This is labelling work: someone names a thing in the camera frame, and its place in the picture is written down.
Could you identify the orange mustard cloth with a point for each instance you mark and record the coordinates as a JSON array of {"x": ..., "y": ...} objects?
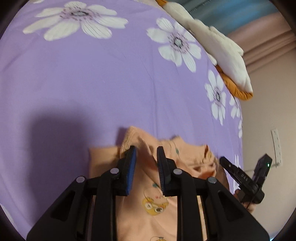
[{"x": 232, "y": 87}]

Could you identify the orange duck print garment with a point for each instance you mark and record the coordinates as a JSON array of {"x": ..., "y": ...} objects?
[{"x": 146, "y": 214}]

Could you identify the purple floral bed sheet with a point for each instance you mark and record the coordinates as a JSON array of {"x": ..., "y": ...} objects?
[{"x": 76, "y": 75}]

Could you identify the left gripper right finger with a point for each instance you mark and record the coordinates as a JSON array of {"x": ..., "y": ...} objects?
[{"x": 225, "y": 217}]

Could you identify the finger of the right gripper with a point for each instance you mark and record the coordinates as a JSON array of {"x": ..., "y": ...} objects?
[{"x": 232, "y": 170}]

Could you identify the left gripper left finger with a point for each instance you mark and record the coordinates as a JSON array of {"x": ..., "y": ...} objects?
[{"x": 86, "y": 209}]

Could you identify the person's right hand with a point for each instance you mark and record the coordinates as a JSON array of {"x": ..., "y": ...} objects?
[{"x": 249, "y": 206}]

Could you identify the white wall power strip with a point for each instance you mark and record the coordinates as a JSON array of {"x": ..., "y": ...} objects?
[{"x": 277, "y": 147}]

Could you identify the pink and blue curtain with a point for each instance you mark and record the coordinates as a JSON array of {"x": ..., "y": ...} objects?
[{"x": 265, "y": 30}]

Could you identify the white goose plush toy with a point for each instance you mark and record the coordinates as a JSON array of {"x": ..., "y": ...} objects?
[{"x": 222, "y": 50}]

